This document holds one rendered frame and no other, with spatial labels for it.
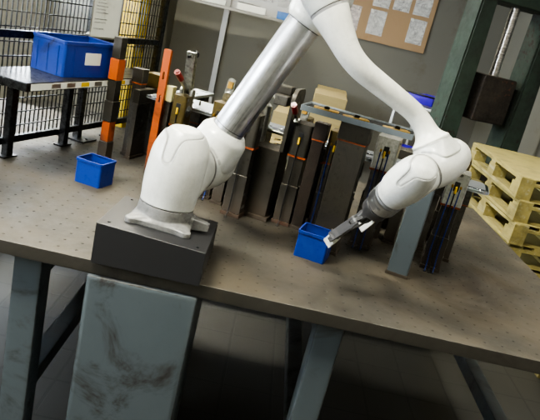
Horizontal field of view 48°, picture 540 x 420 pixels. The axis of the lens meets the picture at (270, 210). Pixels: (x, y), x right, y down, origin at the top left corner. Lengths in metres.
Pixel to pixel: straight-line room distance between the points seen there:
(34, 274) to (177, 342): 0.44
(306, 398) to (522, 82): 4.75
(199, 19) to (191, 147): 6.50
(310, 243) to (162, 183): 0.57
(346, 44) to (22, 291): 1.10
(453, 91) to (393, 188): 4.24
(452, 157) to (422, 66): 6.58
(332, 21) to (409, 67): 6.62
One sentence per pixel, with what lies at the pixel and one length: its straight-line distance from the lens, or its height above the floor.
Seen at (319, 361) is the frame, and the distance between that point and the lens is 1.77.
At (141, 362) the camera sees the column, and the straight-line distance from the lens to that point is 1.77.
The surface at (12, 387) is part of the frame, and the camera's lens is 2.00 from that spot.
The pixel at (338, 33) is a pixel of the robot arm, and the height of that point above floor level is 1.40.
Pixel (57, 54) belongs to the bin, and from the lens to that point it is 2.36.
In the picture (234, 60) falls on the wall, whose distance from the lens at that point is 8.04.
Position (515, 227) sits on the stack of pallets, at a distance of 4.03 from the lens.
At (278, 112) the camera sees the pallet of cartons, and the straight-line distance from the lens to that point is 6.72.
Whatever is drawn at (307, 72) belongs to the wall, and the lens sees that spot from 8.02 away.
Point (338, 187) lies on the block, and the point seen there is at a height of 0.93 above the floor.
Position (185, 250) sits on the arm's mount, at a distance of 1.58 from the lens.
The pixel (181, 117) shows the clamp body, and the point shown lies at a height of 0.97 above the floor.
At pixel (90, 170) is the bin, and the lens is 2.23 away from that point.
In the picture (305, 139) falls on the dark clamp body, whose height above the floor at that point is 1.03.
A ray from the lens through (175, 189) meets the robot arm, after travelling 1.62.
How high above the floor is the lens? 1.41
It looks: 18 degrees down
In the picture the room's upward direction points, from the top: 14 degrees clockwise
